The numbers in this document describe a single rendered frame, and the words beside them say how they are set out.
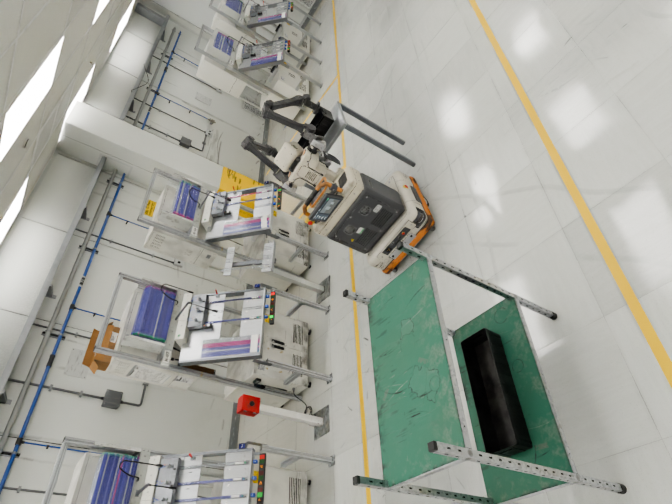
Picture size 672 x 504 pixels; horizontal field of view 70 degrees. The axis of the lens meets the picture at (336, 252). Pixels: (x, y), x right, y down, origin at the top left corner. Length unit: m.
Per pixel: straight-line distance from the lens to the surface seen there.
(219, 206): 5.41
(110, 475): 3.93
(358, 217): 3.67
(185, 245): 5.32
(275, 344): 4.64
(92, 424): 5.61
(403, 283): 2.26
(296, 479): 4.32
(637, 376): 2.58
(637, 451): 2.55
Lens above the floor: 2.25
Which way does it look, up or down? 26 degrees down
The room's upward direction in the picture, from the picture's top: 67 degrees counter-clockwise
